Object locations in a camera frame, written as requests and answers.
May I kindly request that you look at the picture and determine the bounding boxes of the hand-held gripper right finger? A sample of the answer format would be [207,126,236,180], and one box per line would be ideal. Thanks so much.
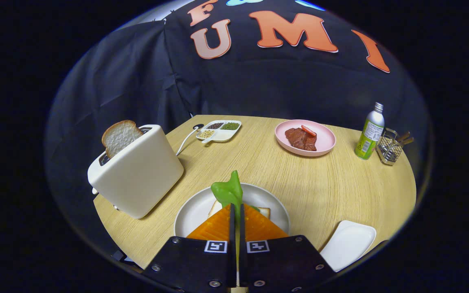
[239,203,337,293]

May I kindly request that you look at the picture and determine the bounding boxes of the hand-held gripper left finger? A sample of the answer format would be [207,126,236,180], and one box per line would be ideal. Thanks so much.
[142,203,237,293]

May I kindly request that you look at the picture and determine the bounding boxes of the green lettuce leaf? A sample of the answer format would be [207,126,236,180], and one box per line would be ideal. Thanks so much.
[211,170,244,222]

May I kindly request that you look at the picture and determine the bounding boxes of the toasted bread slice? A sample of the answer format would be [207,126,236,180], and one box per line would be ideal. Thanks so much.
[102,120,144,159]

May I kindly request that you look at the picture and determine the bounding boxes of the white round plate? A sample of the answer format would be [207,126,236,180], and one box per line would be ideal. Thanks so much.
[174,183,291,238]

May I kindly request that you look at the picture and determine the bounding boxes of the white bread slice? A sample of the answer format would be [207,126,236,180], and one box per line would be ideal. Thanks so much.
[208,199,271,220]

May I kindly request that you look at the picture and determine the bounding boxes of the white rectangular plate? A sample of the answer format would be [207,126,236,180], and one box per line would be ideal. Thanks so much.
[320,220,377,272]

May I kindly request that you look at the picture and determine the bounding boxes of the white toaster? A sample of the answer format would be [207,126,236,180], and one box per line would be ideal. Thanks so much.
[88,124,184,219]

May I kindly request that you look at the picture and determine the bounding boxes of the brown meat slice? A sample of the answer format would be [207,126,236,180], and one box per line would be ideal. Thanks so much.
[285,127,318,151]

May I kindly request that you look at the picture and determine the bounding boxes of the pink round plate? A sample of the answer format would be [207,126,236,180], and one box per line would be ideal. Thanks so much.
[275,119,337,157]

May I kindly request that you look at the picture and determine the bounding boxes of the white divided spice dish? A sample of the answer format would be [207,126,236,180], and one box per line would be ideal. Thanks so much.
[196,120,242,144]

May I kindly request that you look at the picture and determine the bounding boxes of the green label metal bottle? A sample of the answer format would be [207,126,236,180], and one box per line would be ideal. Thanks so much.
[355,102,385,160]

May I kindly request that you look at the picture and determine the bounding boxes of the black backdrop cloth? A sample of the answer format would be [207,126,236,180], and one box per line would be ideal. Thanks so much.
[44,0,432,253]

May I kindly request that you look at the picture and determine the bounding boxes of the white toaster cable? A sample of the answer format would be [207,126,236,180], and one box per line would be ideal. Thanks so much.
[176,124,204,156]

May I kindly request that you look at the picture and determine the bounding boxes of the wire mesh basket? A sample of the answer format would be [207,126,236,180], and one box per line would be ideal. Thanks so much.
[376,128,404,166]

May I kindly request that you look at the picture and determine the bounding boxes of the wooden handled utensils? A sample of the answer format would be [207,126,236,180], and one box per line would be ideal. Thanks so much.
[395,131,414,147]

